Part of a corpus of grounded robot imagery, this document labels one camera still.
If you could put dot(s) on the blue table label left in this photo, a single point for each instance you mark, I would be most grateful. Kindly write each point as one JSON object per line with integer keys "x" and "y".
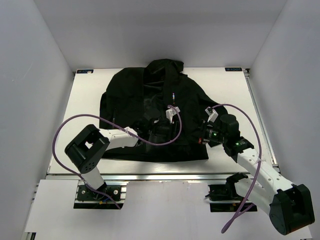
{"x": 84, "y": 71}

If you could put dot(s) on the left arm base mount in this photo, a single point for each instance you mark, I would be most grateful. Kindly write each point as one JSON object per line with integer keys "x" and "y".
{"x": 87, "y": 199}

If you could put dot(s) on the black jacket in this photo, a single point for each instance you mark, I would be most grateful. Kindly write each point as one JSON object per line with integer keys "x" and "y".
{"x": 159, "y": 87}

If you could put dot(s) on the blue table label right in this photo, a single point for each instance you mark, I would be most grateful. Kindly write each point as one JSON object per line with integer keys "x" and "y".
{"x": 233, "y": 69}

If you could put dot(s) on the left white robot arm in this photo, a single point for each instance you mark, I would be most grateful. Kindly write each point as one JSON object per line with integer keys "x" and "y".
{"x": 88, "y": 147}

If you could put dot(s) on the blue table label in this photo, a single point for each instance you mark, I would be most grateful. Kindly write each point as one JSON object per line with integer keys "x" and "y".
{"x": 233, "y": 69}
{"x": 84, "y": 71}

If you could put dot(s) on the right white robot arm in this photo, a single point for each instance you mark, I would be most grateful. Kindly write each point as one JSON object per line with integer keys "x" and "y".
{"x": 289, "y": 206}

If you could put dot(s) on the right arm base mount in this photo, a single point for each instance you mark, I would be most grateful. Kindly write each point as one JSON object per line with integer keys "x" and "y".
{"x": 223, "y": 197}

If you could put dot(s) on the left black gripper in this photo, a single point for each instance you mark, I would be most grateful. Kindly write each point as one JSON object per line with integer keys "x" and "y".
{"x": 172, "y": 130}

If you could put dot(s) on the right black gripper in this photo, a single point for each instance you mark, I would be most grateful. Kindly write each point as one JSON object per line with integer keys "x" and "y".
{"x": 205, "y": 125}

